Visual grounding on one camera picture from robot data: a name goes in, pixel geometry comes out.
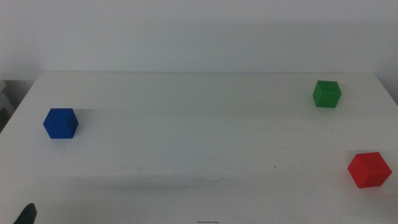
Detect blue cube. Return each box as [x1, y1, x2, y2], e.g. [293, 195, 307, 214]
[42, 108, 79, 139]

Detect green cube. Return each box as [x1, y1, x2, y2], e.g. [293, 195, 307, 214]
[312, 80, 342, 109]

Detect red cube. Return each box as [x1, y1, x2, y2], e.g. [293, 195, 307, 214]
[347, 151, 393, 189]

